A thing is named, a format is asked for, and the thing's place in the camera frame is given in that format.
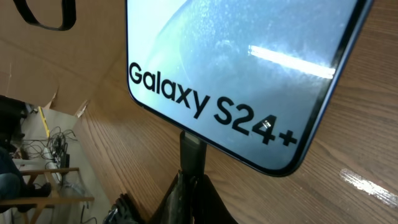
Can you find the blue Samsung Galaxy smartphone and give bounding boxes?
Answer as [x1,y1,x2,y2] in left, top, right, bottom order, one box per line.
[125,0,372,177]

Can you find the black USB charging cable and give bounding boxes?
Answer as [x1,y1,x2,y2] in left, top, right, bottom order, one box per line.
[179,130,208,180]

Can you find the cardboard sheet backdrop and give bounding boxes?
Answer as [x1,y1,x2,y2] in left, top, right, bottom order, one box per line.
[1,0,125,115]

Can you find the seated person in jeans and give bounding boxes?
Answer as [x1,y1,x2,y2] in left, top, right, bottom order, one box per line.
[1,95,52,200]

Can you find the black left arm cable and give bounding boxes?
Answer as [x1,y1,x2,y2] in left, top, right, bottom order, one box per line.
[12,0,77,32]

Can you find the tangled floor cables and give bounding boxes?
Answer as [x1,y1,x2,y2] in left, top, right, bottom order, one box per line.
[21,126,78,175]

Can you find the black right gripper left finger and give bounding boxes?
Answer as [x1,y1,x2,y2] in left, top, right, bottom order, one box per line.
[149,170,197,224]

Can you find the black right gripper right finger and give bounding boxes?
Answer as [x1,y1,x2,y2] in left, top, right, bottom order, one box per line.
[194,175,238,224]

